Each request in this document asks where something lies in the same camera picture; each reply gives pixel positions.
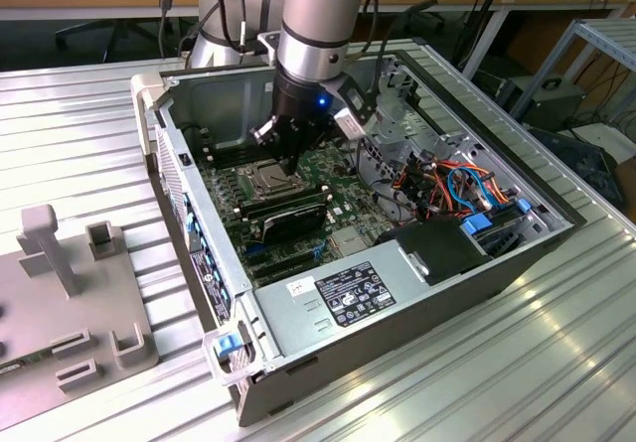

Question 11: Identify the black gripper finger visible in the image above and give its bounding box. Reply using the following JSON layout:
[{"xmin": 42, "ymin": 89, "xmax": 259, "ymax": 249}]
[
  {"xmin": 280, "ymin": 128, "xmax": 332, "ymax": 175},
  {"xmin": 247, "ymin": 113, "xmax": 282, "ymax": 158}
]

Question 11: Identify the silver CPU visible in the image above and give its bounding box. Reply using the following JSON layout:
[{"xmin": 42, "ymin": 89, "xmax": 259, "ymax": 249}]
[{"xmin": 253, "ymin": 165, "xmax": 294, "ymax": 190}]

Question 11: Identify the metal socket cover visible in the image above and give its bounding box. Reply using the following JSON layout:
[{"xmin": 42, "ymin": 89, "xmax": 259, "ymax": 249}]
[{"xmin": 238, "ymin": 162, "xmax": 307, "ymax": 200}]

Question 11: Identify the black RAM stick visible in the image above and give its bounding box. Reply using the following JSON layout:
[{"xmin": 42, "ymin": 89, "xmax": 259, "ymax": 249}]
[{"xmin": 233, "ymin": 183, "xmax": 332, "ymax": 213}]

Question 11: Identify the black RAM slot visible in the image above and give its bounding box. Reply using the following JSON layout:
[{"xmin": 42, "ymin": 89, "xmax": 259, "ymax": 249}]
[
  {"xmin": 208, "ymin": 148, "xmax": 272, "ymax": 168},
  {"xmin": 203, "ymin": 136, "xmax": 262, "ymax": 158}
]

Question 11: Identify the black graphics card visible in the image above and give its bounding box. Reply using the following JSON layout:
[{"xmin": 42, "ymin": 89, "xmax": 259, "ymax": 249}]
[{"xmin": 256, "ymin": 202, "xmax": 330, "ymax": 245}]

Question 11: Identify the green motherboard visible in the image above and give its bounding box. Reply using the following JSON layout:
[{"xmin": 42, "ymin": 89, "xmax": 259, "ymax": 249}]
[{"xmin": 191, "ymin": 126, "xmax": 398, "ymax": 289}]

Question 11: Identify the silver drive cage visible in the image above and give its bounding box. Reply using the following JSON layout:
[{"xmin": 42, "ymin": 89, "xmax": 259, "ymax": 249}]
[{"xmin": 355, "ymin": 91, "xmax": 441, "ymax": 190}]

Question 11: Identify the silver chipset heatsink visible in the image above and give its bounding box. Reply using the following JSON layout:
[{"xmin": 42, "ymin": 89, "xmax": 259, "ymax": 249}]
[{"xmin": 330, "ymin": 225, "xmax": 373, "ymax": 258}]

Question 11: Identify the black expansion slot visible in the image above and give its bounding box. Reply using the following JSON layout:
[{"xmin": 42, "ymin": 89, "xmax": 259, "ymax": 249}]
[
  {"xmin": 250, "ymin": 260, "xmax": 322, "ymax": 284},
  {"xmin": 242, "ymin": 248, "xmax": 319, "ymax": 268}
]

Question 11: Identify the silver power supply unit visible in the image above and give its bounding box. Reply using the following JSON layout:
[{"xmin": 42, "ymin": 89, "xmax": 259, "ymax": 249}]
[{"xmin": 251, "ymin": 240, "xmax": 429, "ymax": 360}]

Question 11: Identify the black plastic shroud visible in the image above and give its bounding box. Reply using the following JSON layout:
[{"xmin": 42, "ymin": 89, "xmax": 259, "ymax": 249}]
[{"xmin": 373, "ymin": 215, "xmax": 494, "ymax": 288}]

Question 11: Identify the blue disk carrier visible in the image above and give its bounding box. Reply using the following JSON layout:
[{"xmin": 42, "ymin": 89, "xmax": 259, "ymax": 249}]
[{"xmin": 459, "ymin": 215, "xmax": 494, "ymax": 238}]

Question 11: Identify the blue case latch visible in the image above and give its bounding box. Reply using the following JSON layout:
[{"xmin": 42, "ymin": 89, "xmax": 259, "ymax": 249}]
[{"xmin": 213, "ymin": 335, "xmax": 240, "ymax": 360}]

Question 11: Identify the open PC case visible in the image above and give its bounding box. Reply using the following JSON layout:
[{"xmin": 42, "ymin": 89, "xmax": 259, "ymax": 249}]
[{"xmin": 129, "ymin": 38, "xmax": 588, "ymax": 428}]

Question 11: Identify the grey parts rack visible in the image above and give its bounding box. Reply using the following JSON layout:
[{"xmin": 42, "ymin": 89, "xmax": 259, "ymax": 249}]
[{"xmin": 0, "ymin": 203, "xmax": 161, "ymax": 416}]

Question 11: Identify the grey metal shelf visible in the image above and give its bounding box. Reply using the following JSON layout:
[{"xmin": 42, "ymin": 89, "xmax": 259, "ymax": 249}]
[{"xmin": 511, "ymin": 17, "xmax": 636, "ymax": 125}]

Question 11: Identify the green RAM stick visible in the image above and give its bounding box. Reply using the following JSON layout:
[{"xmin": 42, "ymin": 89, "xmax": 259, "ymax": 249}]
[{"xmin": 0, "ymin": 354, "xmax": 56, "ymax": 376}]

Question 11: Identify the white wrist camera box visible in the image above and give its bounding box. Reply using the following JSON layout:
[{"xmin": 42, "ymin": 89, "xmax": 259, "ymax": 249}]
[{"xmin": 331, "ymin": 108, "xmax": 372, "ymax": 140}]

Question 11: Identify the black camera bracket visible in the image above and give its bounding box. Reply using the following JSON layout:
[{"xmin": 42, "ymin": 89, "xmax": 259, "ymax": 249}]
[{"xmin": 320, "ymin": 74, "xmax": 382, "ymax": 128}]

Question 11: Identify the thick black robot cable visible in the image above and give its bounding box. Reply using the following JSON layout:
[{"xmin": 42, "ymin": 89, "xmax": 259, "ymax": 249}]
[{"xmin": 347, "ymin": 0, "xmax": 438, "ymax": 115}]

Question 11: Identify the orange wire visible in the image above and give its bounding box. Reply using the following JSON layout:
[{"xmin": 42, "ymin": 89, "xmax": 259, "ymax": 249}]
[{"xmin": 392, "ymin": 161, "xmax": 451, "ymax": 215}]

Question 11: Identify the blue wire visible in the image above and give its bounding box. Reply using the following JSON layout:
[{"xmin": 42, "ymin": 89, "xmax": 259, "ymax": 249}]
[{"xmin": 446, "ymin": 163, "xmax": 498, "ymax": 211}]

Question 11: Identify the thin black USB cable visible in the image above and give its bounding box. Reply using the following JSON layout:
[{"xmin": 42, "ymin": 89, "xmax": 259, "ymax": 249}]
[{"xmin": 158, "ymin": 0, "xmax": 175, "ymax": 59}]

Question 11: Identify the black box with handle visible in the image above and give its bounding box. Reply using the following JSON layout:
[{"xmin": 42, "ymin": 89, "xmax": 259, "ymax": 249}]
[{"xmin": 496, "ymin": 74, "xmax": 586, "ymax": 133}]

